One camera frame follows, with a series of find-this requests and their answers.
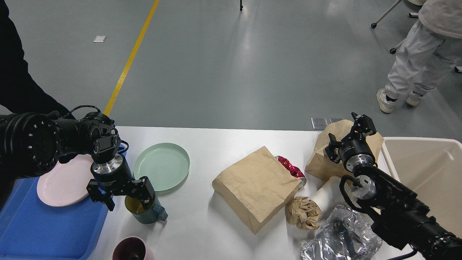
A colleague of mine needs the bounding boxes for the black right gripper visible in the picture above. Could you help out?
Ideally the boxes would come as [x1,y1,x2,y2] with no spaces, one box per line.
[324,112,376,173]

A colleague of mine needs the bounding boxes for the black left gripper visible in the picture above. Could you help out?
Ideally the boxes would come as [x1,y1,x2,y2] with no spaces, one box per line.
[86,153,155,211]

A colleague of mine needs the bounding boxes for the blue mug yellow inside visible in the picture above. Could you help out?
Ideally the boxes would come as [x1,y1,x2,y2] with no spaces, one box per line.
[125,194,168,224]

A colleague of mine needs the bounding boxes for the green plate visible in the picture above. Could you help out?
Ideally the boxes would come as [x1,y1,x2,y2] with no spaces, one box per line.
[133,143,190,191]

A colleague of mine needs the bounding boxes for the pink mug dark inside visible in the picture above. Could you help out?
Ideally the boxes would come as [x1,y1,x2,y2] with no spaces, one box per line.
[112,237,155,260]

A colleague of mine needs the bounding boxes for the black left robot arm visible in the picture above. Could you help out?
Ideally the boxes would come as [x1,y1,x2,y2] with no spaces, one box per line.
[0,110,155,211]

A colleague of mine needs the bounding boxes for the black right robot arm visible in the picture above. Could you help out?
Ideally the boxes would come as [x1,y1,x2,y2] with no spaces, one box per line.
[325,112,462,260]

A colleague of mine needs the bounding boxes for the silver floor socket plates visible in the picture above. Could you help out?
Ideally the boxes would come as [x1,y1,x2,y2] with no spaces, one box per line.
[311,117,344,130]

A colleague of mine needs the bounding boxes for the small brown paper bag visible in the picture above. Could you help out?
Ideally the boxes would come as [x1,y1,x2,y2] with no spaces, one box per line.
[305,120,384,181]

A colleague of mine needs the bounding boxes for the pink plate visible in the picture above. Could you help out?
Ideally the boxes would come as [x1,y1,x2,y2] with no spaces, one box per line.
[36,155,93,207]

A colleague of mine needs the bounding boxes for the white paper cup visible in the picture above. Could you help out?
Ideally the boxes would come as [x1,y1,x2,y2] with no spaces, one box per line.
[310,176,347,215]

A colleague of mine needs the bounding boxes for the crushed red can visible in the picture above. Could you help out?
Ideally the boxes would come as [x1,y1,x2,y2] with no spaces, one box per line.
[275,155,307,191]

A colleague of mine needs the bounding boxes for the crumpled brown paper ball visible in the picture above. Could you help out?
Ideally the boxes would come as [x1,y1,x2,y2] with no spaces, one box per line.
[284,196,322,230]

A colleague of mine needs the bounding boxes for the beige plastic bin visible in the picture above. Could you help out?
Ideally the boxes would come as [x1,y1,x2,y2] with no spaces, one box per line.
[382,138,462,237]

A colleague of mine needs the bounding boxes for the blue plastic tray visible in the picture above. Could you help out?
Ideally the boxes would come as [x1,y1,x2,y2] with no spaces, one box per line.
[1,178,108,260]

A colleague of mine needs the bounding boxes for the crumpled clear plastic bag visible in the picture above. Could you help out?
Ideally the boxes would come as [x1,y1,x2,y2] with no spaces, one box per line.
[299,204,383,260]

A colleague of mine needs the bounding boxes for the large brown paper bag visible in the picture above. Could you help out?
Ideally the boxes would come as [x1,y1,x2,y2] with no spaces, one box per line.
[212,146,300,234]

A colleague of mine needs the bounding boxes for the person in white clothes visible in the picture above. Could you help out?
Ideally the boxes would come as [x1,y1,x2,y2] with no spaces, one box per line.
[376,0,462,114]

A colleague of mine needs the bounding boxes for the person in black clothes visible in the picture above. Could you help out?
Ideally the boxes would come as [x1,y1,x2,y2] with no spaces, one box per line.
[0,0,69,116]

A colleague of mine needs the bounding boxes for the white office chair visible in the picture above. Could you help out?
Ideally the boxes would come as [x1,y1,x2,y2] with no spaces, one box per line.
[371,0,419,55]

